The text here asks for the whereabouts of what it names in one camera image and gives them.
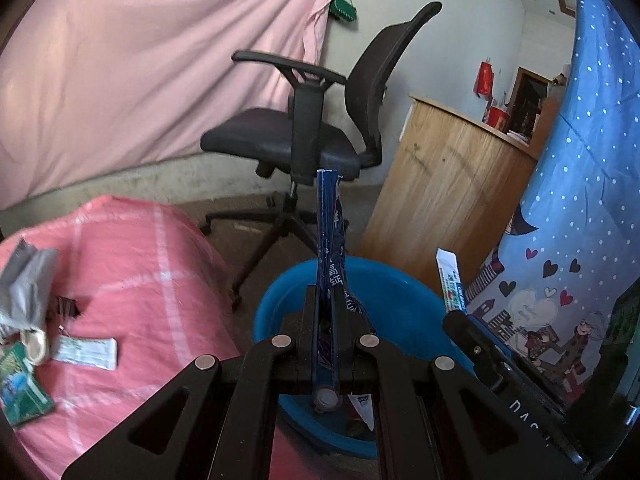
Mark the white flat sachet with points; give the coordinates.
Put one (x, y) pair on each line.
(85, 352)

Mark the dark wooden frame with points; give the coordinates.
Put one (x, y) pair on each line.
(530, 100)

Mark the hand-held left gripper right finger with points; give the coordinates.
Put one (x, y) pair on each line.
(400, 385)

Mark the pink hanging sheet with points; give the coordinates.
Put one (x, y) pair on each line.
(150, 70)

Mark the white green toothpaste tube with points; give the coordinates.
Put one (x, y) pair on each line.
(452, 280)

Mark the black office chair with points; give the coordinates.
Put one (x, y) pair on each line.
(305, 135)

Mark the pink checked towel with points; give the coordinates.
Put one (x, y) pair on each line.
(150, 280)

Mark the dark blue snack wrapper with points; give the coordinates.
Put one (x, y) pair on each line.
(327, 240)

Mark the light wooden cabinet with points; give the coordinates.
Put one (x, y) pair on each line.
(450, 175)

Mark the green hanging tag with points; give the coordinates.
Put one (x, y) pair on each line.
(344, 9)

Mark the blue dotted printed curtain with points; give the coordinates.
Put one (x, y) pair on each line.
(585, 170)

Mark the white torn wrapper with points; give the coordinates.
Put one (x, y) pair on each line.
(364, 410)

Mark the red cup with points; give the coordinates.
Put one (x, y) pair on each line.
(499, 119)

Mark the black binder clip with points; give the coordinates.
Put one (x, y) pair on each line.
(65, 307)

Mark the blue plastic basin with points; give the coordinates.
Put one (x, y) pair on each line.
(400, 305)

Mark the green printed packet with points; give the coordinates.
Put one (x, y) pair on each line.
(22, 385)

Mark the grey crumpled cloth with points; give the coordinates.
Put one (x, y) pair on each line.
(27, 280)

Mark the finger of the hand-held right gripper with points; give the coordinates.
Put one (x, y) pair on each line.
(492, 340)
(465, 335)

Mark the red hanging bag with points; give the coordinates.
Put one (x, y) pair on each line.
(484, 79)

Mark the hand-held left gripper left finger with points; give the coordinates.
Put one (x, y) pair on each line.
(260, 375)

